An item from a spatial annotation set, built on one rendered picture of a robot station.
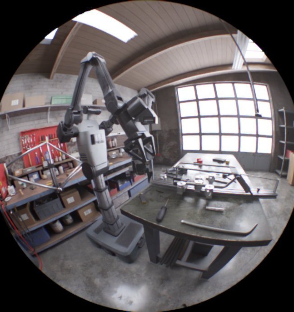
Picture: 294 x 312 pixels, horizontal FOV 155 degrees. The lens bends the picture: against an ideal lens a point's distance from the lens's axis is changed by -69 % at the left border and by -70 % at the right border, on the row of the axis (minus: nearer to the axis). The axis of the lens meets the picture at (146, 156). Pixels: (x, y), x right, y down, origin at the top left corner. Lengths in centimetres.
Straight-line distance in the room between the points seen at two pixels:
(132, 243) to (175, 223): 76
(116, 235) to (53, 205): 86
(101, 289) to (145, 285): 43
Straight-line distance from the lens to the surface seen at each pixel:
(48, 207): 159
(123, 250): 118
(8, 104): 213
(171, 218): 53
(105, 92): 50
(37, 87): 246
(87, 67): 74
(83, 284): 146
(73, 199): 163
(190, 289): 129
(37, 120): 223
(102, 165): 91
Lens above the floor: 126
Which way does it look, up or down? 12 degrees down
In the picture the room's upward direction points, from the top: 5 degrees counter-clockwise
